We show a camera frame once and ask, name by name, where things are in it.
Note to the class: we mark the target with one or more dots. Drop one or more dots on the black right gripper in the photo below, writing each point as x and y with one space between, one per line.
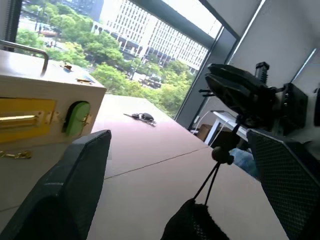
292 107

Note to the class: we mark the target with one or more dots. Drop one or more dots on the cream wooden activity box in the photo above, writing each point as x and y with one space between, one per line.
50 83

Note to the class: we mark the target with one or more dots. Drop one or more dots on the green rounded box door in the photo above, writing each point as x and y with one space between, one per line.
78 116

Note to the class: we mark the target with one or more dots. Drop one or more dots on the white side table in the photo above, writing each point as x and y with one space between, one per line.
225 118

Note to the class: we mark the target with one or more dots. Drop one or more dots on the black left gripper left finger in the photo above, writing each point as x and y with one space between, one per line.
62 190

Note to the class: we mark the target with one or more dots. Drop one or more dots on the brown cardboard box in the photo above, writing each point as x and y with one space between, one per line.
205 132

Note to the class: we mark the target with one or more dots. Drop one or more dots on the blue plastic bag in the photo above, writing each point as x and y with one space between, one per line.
243 160

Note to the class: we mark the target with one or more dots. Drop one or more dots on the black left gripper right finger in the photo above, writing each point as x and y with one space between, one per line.
287 180

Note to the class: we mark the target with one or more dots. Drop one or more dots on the black key bundle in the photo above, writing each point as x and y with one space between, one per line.
146 117

